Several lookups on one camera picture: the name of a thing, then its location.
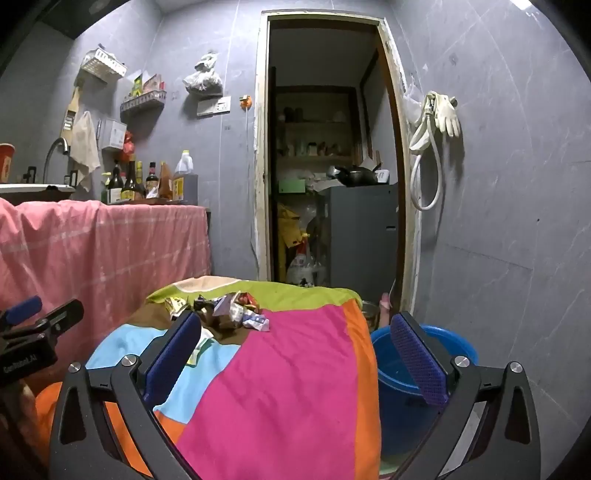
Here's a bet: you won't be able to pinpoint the metal faucet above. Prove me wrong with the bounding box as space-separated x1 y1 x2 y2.
44 137 70 184

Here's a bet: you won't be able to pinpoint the colourful patchwork blanket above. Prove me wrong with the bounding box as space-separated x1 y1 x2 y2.
34 276 382 480

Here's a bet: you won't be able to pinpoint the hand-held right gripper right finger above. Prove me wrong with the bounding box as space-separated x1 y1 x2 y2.
392 311 542 480

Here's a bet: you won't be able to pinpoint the wooden brush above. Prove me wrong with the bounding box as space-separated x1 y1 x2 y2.
61 78 85 140

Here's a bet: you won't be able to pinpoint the red cup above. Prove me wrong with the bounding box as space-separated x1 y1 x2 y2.
0 143 16 184

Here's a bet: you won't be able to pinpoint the white hanging towel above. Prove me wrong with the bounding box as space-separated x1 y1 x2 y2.
69 111 101 192

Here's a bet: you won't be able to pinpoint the crumpled grey plastic bag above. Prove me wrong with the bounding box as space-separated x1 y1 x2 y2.
183 52 223 97

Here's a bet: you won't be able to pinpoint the grey wall basket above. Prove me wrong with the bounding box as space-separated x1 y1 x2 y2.
120 90 167 117

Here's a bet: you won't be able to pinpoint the blue plastic bucket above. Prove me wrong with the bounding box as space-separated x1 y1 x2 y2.
369 324 479 457

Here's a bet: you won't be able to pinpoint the seasoning packets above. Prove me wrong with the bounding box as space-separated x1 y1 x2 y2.
129 71 162 97

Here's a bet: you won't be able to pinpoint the white green paper scrap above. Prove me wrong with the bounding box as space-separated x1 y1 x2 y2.
186 331 211 367

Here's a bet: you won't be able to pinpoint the dark yellow-label bottle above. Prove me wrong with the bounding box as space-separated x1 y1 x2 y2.
122 160 139 202

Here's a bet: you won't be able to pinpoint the white wall box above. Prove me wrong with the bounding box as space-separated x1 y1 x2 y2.
100 117 129 151

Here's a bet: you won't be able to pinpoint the white hose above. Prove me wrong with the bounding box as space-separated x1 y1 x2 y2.
409 92 443 212

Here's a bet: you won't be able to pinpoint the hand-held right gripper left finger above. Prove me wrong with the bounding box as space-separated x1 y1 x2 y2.
48 310 204 480

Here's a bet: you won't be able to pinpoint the yellow bag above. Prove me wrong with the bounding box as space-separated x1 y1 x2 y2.
277 203 310 250

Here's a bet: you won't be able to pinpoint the wall socket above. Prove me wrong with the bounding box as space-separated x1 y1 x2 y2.
197 97 232 117

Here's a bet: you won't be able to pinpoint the pile of wrappers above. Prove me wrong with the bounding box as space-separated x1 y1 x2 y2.
164 291 271 333

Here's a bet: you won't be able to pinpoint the white rubber glove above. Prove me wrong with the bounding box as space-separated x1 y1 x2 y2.
431 92 461 138

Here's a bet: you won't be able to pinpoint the white wall basket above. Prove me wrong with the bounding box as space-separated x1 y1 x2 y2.
81 45 127 84

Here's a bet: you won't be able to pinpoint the dark wine bottle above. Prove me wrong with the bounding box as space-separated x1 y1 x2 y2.
107 160 124 204

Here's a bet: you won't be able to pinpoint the wooden shelf unit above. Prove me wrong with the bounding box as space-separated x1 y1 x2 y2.
276 85 361 168

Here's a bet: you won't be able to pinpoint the wooden tray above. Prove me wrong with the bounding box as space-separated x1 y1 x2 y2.
104 196 185 206

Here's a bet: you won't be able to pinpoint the brown sauce bottle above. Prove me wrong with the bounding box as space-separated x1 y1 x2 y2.
158 161 173 200

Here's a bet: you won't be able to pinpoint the grey metal cabinet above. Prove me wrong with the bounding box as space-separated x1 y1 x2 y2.
318 182 400 301

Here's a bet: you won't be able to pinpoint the wooden door frame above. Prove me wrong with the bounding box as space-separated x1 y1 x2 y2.
253 10 423 315

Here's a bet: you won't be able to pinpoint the clear plastic bag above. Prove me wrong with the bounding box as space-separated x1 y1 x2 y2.
404 83 424 126

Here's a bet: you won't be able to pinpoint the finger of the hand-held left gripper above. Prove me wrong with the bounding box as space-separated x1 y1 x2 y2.
0 296 43 325
0 299 85 340

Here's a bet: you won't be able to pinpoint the metal bowl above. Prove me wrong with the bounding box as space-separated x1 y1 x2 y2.
360 300 382 331

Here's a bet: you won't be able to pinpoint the white sink basin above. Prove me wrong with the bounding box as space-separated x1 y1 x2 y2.
0 183 76 202

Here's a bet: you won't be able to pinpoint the black wok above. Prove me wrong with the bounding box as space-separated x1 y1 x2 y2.
327 164 383 188

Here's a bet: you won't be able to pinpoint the pink checked cloth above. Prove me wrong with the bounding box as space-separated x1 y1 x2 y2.
0 198 213 384

